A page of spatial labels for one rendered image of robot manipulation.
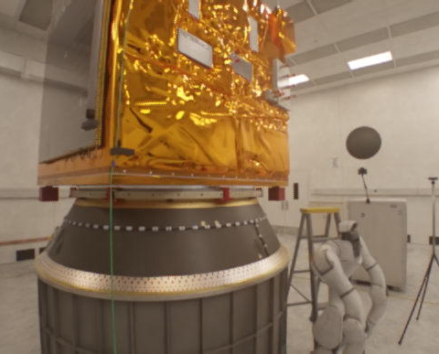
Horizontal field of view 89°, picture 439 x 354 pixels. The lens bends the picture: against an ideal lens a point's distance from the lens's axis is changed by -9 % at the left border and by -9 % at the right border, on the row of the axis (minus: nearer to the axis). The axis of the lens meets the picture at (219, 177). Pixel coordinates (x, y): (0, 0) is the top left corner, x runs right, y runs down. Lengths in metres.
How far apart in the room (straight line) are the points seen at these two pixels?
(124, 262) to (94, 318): 0.36
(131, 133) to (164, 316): 1.00
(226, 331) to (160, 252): 0.62
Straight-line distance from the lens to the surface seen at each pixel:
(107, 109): 1.36
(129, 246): 1.57
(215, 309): 1.58
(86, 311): 1.71
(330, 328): 1.51
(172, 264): 1.49
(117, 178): 1.29
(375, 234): 4.85
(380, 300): 1.68
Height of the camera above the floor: 1.73
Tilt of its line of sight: 3 degrees up
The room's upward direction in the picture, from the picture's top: straight up
